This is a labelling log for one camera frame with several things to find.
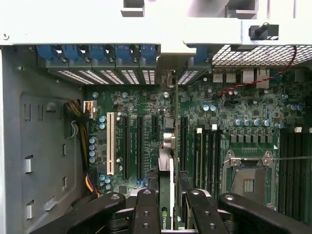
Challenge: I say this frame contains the CPU socket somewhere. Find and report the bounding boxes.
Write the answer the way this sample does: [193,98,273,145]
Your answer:
[223,149,280,212]

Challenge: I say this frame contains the black RAM slot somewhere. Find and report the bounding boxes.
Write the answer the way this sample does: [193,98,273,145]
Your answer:
[216,126,223,190]
[209,123,216,190]
[279,128,288,217]
[202,126,210,190]
[304,128,312,222]
[288,128,296,220]
[296,128,304,221]

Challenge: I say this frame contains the metal socket cover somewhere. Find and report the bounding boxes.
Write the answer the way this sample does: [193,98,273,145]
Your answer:
[230,157,272,169]

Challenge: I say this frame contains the long black expansion slot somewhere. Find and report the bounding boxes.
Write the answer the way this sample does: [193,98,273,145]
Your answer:
[179,116,189,173]
[121,116,131,180]
[136,116,145,182]

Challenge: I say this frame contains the white PCI expansion slot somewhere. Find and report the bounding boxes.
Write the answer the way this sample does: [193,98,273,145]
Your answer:
[106,111,116,176]

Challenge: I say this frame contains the short black expansion slot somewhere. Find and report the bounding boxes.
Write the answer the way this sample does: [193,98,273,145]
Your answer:
[151,115,159,135]

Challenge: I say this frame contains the thin metal locking lever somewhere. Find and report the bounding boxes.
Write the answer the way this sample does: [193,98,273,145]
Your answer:
[269,156,312,162]

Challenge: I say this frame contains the green motherboard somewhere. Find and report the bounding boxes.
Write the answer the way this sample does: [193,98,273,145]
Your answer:
[84,70,312,227]

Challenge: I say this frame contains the black open PC case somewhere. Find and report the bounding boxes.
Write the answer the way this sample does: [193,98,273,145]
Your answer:
[0,18,312,234]

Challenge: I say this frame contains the white power connector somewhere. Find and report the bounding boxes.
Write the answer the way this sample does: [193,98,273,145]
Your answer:
[82,101,98,120]

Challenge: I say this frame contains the vented metal slot cover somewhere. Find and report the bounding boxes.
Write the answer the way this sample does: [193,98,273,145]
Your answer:
[139,69,157,85]
[94,69,124,85]
[177,69,200,86]
[48,69,85,85]
[70,69,109,85]
[116,69,140,85]

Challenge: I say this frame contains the metal rear port block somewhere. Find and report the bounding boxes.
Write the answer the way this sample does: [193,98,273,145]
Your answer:
[240,68,270,89]
[212,68,236,83]

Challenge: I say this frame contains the blue slot retention clip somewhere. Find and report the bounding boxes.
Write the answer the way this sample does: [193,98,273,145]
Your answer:
[88,45,111,64]
[139,45,159,65]
[36,45,59,67]
[62,45,85,64]
[195,47,211,64]
[114,45,136,64]

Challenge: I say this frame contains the black yellow power cable bundle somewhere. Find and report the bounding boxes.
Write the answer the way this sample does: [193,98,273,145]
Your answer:
[63,99,101,198]

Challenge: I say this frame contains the red and black wire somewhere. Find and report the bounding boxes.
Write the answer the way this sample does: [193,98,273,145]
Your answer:
[216,45,298,98]

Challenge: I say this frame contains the black case lock post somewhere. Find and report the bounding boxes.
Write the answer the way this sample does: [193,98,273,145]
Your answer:
[248,22,280,41]

